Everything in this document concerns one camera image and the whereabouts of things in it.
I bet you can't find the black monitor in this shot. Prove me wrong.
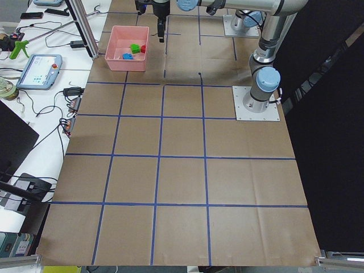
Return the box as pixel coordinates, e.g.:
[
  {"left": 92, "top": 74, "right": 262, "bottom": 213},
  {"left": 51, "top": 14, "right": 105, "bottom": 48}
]
[{"left": 1, "top": 102, "right": 39, "bottom": 182}]

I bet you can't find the blue toy block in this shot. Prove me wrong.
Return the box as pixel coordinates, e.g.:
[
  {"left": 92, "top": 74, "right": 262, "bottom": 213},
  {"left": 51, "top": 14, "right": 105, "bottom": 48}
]
[{"left": 122, "top": 53, "right": 134, "bottom": 60}]

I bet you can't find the black smartphone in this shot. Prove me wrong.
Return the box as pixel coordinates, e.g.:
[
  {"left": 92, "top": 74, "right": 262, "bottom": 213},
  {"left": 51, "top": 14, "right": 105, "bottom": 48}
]
[{"left": 20, "top": 12, "right": 44, "bottom": 20}]

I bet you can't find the black power adapter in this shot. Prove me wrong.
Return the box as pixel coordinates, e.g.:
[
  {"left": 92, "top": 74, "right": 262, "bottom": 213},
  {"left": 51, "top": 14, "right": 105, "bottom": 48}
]
[{"left": 69, "top": 40, "right": 85, "bottom": 48}]

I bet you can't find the pink plastic box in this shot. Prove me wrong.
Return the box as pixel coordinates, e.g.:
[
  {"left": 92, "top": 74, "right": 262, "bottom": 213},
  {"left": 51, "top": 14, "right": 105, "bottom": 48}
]
[{"left": 105, "top": 26, "right": 150, "bottom": 72}]

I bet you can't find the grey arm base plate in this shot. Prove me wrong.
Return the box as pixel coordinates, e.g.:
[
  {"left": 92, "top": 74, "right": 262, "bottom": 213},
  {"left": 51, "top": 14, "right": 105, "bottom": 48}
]
[
  {"left": 223, "top": 15, "right": 259, "bottom": 39},
  {"left": 232, "top": 86, "right": 280, "bottom": 122}
]

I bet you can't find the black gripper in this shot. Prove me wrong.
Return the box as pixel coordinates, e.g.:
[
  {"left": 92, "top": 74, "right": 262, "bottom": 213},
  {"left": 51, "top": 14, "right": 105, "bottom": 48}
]
[{"left": 135, "top": 0, "right": 170, "bottom": 43}]

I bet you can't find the green handled reacher grabber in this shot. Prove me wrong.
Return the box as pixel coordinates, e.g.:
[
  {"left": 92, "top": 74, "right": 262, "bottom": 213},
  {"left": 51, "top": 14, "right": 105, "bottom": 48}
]
[{"left": 9, "top": 19, "right": 79, "bottom": 60}]

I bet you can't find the green toy block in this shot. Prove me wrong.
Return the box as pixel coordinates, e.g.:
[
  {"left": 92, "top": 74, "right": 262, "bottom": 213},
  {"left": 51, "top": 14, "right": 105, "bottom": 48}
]
[{"left": 130, "top": 44, "right": 141, "bottom": 54}]

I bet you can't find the aluminium frame post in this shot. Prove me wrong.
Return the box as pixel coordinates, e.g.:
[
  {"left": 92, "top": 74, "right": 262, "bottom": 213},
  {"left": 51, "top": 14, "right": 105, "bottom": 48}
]
[{"left": 65, "top": 0, "right": 99, "bottom": 59}]

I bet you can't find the blue teach pendant tablet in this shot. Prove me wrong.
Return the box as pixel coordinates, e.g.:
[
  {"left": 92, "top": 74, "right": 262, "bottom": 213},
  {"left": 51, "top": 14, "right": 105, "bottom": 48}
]
[{"left": 16, "top": 54, "right": 63, "bottom": 90}]

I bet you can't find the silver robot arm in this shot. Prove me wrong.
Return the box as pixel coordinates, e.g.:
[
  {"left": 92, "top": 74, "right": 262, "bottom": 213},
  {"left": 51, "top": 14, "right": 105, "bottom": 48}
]
[
  {"left": 243, "top": 14, "right": 296, "bottom": 113},
  {"left": 176, "top": 0, "right": 307, "bottom": 43}
]

